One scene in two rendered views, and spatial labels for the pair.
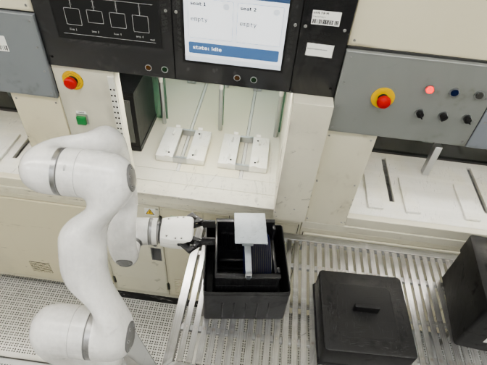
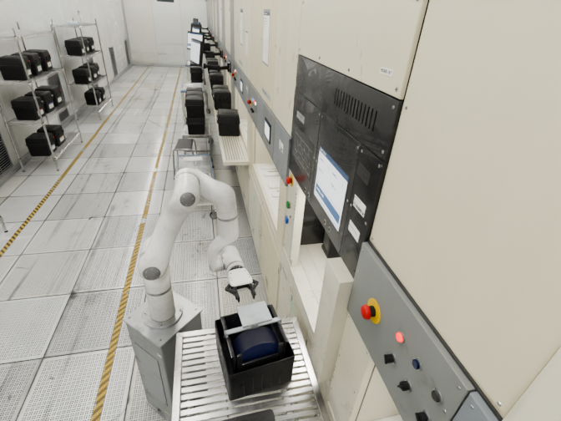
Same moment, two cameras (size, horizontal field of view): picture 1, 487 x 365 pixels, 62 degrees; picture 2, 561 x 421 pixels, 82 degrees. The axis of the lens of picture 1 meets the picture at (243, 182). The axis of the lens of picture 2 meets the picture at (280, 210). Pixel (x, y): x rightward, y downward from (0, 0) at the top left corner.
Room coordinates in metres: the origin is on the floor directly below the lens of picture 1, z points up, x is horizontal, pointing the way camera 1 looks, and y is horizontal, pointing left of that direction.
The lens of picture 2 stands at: (0.61, -0.90, 2.10)
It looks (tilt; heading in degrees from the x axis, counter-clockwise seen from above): 31 degrees down; 73
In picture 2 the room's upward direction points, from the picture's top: 4 degrees clockwise
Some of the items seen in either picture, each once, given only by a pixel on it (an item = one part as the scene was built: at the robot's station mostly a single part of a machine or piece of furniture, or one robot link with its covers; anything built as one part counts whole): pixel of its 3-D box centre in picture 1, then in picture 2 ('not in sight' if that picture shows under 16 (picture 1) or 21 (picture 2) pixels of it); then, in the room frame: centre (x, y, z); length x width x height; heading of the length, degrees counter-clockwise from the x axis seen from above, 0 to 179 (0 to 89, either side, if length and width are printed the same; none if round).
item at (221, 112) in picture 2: not in sight; (228, 122); (1.10, 3.05, 0.93); 0.30 x 0.28 x 0.26; 84
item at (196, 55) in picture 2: not in sight; (209, 56); (0.97, 3.57, 1.59); 0.50 x 0.41 x 0.36; 177
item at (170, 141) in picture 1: (184, 144); not in sight; (1.40, 0.28, 0.89); 0.22 x 0.21 x 0.04; 177
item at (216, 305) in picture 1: (244, 270); (252, 350); (0.80, -0.03, 0.85); 0.28 x 0.28 x 0.17; 5
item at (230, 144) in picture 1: (244, 151); not in sight; (1.39, 0.01, 0.89); 0.22 x 0.21 x 0.04; 177
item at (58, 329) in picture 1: (77, 341); (155, 263); (0.41, 0.37, 1.07); 0.19 x 0.12 x 0.24; 90
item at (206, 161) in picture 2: not in sight; (197, 185); (0.68, 2.79, 0.24); 0.97 x 0.52 x 0.48; 90
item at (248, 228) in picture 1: (245, 256); (253, 337); (0.80, -0.03, 0.93); 0.24 x 0.20 x 0.32; 5
